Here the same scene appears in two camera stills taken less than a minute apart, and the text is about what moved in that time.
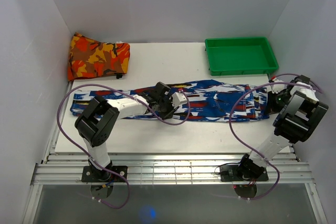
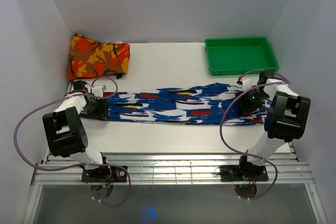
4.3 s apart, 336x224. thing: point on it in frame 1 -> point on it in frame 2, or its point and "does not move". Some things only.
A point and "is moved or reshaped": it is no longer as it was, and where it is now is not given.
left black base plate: (91, 174) does not move
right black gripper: (271, 107) -> (242, 98)
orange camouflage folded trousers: (90, 58) does not move
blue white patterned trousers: (213, 100) is moved or reshaped
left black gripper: (171, 110) -> (102, 113)
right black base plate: (230, 173) does not move
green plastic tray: (240, 55) does not move
